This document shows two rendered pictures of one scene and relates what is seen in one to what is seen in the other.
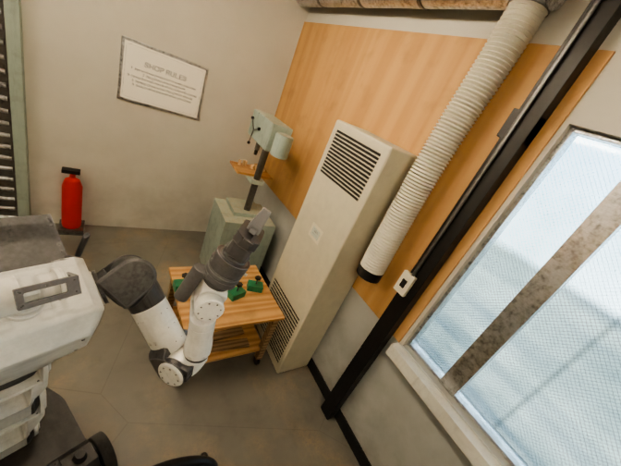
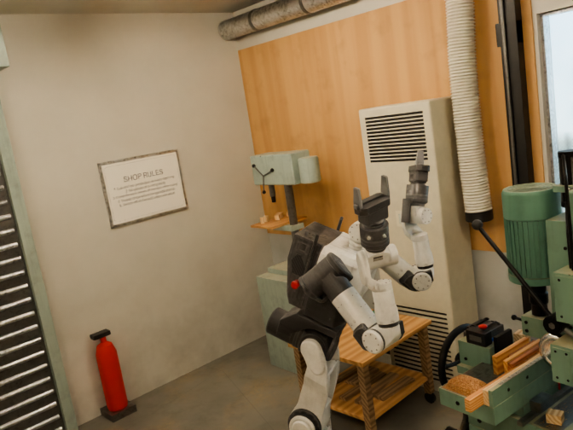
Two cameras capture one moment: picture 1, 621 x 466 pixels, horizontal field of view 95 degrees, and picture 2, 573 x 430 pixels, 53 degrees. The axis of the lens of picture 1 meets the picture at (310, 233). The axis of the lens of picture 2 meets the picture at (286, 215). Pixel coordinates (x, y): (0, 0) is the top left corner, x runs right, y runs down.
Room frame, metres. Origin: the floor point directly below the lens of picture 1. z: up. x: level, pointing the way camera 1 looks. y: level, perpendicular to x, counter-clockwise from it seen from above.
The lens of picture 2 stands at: (-1.73, 0.69, 1.87)
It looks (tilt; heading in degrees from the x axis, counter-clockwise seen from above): 10 degrees down; 0
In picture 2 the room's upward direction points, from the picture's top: 9 degrees counter-clockwise
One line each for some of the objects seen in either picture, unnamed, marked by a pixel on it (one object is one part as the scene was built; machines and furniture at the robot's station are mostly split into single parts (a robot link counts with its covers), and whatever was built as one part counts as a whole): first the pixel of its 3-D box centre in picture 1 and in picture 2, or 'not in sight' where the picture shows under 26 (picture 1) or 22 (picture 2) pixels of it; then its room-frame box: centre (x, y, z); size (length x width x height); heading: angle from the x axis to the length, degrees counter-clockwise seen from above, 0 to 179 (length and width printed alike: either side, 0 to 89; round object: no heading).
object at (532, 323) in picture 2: not in sight; (546, 328); (0.08, -0.12, 1.03); 0.14 x 0.07 x 0.09; 34
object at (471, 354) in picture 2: not in sight; (486, 349); (0.23, 0.04, 0.91); 0.15 x 0.14 x 0.09; 124
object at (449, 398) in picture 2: not in sight; (508, 367); (0.16, -0.01, 0.87); 0.61 x 0.30 x 0.06; 124
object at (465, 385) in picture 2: not in sight; (467, 382); (0.01, 0.19, 0.92); 0.14 x 0.09 x 0.04; 34
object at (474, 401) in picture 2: not in sight; (521, 370); (0.03, 0.00, 0.92); 0.56 x 0.02 x 0.04; 124
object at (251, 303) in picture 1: (219, 313); (363, 363); (1.52, 0.36, 0.32); 0.66 x 0.57 x 0.64; 132
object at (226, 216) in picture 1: (249, 205); (300, 259); (2.39, 0.62, 0.79); 0.62 x 0.48 x 1.58; 39
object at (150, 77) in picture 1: (164, 82); (145, 187); (2.48, 1.65, 1.48); 0.64 x 0.02 x 0.46; 131
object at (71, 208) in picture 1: (72, 201); (110, 373); (2.03, 2.04, 0.30); 0.19 x 0.18 x 0.60; 41
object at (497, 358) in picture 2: not in sight; (511, 355); (0.12, -0.01, 0.93); 0.19 x 0.02 x 0.07; 124
